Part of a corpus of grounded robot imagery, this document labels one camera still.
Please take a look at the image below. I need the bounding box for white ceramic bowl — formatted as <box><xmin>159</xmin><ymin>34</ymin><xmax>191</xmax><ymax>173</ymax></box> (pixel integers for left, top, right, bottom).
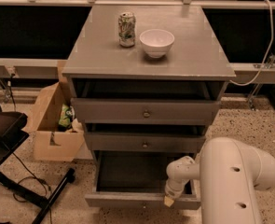
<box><xmin>139</xmin><ymin>29</ymin><xmax>175</xmax><ymax>58</ymax></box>

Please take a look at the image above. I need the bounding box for green snack bag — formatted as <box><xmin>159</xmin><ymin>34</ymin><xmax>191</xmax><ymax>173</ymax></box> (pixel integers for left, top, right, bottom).
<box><xmin>58</xmin><ymin>104</ymin><xmax>75</xmax><ymax>131</ymax></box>

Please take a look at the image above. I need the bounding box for grey top drawer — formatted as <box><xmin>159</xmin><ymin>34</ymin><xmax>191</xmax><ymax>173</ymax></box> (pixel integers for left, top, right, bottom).
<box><xmin>71</xmin><ymin>98</ymin><xmax>220</xmax><ymax>126</ymax></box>

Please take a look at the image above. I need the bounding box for grey wooden drawer cabinet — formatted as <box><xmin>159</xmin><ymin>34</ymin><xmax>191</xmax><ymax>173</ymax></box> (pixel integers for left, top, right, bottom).
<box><xmin>62</xmin><ymin>5</ymin><xmax>237</xmax><ymax>161</ymax></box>

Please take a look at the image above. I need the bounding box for green white soda can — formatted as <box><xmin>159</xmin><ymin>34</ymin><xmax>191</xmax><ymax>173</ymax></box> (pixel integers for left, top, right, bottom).
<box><xmin>118</xmin><ymin>12</ymin><xmax>136</xmax><ymax>48</ymax></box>

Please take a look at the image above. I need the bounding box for grey drawer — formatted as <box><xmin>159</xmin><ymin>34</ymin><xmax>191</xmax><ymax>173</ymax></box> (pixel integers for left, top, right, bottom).
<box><xmin>84</xmin><ymin>151</ymin><xmax>202</xmax><ymax>211</ymax></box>
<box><xmin>85</xmin><ymin>133</ymin><xmax>205</xmax><ymax>153</ymax></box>
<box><xmin>71</xmin><ymin>98</ymin><xmax>220</xmax><ymax>126</ymax></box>

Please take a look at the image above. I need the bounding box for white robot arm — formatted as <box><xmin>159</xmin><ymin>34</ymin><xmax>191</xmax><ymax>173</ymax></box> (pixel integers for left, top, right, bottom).
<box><xmin>164</xmin><ymin>137</ymin><xmax>275</xmax><ymax>224</ymax></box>

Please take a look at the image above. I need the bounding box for grey middle drawer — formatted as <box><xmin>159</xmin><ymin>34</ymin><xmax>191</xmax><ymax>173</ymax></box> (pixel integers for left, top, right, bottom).
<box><xmin>85</xmin><ymin>133</ymin><xmax>205</xmax><ymax>153</ymax></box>

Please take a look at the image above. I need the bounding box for black stand with legs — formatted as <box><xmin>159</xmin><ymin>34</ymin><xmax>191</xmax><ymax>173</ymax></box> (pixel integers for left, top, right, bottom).
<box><xmin>0</xmin><ymin>106</ymin><xmax>75</xmax><ymax>224</ymax></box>

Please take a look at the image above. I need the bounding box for grey bottom drawer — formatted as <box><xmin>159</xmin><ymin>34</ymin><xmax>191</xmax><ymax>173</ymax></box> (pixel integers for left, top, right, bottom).
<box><xmin>84</xmin><ymin>151</ymin><xmax>202</xmax><ymax>211</ymax></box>

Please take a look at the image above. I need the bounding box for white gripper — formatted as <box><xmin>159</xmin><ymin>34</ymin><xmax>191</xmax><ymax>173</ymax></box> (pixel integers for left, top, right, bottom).
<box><xmin>164</xmin><ymin>180</ymin><xmax>185</xmax><ymax>207</ymax></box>

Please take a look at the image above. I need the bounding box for white cable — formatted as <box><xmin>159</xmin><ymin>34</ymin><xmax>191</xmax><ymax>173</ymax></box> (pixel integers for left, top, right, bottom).
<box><xmin>228</xmin><ymin>0</ymin><xmax>275</xmax><ymax>87</ymax></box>

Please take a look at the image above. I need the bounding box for brown cardboard box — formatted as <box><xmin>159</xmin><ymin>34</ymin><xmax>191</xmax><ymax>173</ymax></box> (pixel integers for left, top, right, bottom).
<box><xmin>25</xmin><ymin>61</ymin><xmax>85</xmax><ymax>161</ymax></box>

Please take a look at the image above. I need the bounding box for black floor cable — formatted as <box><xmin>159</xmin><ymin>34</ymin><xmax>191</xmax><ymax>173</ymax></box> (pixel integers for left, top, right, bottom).
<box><xmin>6</xmin><ymin>147</ymin><xmax>54</xmax><ymax>224</ymax></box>

